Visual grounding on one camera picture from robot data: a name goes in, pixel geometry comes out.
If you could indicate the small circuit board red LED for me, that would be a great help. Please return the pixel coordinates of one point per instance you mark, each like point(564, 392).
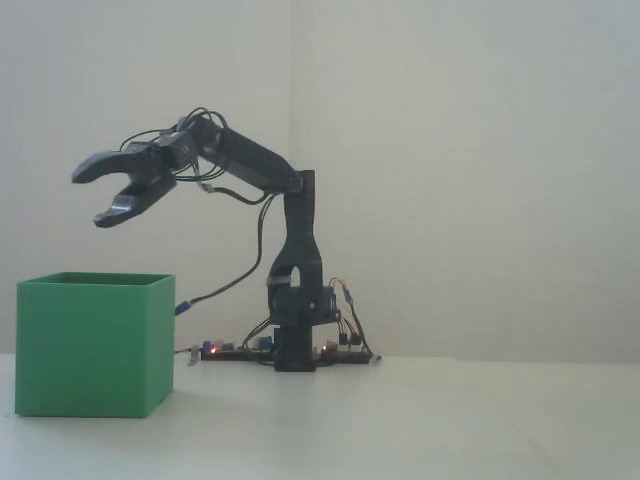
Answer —
point(220, 346)
point(327, 346)

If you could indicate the grey metal clamp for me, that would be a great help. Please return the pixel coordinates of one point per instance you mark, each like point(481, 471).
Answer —
point(193, 356)
point(375, 358)

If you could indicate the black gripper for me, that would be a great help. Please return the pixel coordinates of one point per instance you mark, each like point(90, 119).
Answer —
point(167, 152)

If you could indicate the green open bin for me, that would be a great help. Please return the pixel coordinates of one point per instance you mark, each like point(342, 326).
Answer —
point(85, 350)

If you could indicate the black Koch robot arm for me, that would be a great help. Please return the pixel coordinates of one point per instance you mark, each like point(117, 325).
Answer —
point(300, 240)

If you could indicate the blue converter module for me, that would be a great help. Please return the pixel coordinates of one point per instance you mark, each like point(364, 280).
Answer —
point(264, 343)

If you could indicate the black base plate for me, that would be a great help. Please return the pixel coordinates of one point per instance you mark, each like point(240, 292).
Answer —
point(345, 357)

